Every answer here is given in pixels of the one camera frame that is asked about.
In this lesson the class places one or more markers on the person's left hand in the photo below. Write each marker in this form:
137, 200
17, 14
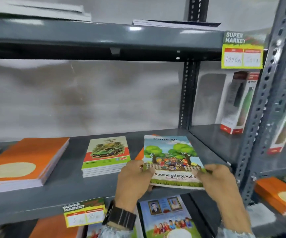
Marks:
130, 182

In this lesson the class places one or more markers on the person's right hand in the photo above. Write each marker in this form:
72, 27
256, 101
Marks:
222, 190

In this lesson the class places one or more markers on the person's left thumb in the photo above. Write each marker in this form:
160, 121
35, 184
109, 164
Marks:
147, 168

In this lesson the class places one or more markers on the person's right thumb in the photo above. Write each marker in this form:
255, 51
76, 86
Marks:
203, 169

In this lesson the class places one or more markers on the tree cover notebook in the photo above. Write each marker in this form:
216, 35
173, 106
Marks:
172, 156

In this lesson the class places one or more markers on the person's right forearm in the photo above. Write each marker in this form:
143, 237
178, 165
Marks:
234, 234

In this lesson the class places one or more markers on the person's left forearm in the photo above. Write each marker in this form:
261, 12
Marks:
115, 232

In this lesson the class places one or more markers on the orange notebook under tree notebook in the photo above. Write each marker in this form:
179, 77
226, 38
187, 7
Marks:
140, 154

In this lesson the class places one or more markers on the stack of car cover notebooks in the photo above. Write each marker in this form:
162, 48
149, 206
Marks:
105, 152

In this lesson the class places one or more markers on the portrait cover notebook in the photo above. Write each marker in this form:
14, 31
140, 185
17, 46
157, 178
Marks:
167, 218

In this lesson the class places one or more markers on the black wristwatch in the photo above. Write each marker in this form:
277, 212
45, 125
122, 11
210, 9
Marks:
120, 216

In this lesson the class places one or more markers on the white plastic packet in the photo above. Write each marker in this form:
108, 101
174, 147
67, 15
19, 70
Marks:
260, 215

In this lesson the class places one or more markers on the green yellow price tag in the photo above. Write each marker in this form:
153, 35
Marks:
84, 213
242, 50

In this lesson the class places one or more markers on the orange notebooks with cream oval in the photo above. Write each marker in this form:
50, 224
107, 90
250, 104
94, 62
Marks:
279, 195

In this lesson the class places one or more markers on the children cover notebook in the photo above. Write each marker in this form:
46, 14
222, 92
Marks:
93, 231

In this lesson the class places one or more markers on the grey perforated neighbouring rack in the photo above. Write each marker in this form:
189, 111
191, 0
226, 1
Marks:
269, 84

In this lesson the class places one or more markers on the plain orange notebook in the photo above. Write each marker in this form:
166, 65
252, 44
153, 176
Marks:
56, 228

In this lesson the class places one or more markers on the thick stack of orange notebooks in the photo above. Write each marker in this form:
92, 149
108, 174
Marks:
21, 161

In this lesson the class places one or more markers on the grey metal shelf rack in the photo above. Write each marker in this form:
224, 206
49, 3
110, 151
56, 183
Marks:
83, 38

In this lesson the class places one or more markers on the thin stack of white papers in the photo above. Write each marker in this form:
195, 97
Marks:
175, 24

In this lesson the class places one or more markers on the large stack of white papers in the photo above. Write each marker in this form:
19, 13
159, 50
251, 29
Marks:
38, 9

